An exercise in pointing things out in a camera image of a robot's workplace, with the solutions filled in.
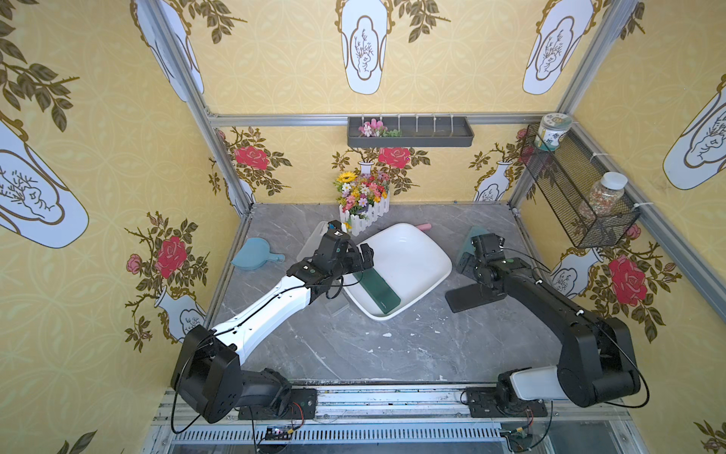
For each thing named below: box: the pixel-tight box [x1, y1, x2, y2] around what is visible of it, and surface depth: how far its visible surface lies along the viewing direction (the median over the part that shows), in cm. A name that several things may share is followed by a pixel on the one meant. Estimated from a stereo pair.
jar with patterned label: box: [534, 112, 573, 152], surface depth 87 cm
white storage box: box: [342, 223, 453, 322], surface depth 102 cm
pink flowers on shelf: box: [358, 118, 402, 139], surface depth 89 cm
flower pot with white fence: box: [334, 161, 391, 237], surface depth 106 cm
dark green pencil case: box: [352, 267, 401, 315], surface depth 95 cm
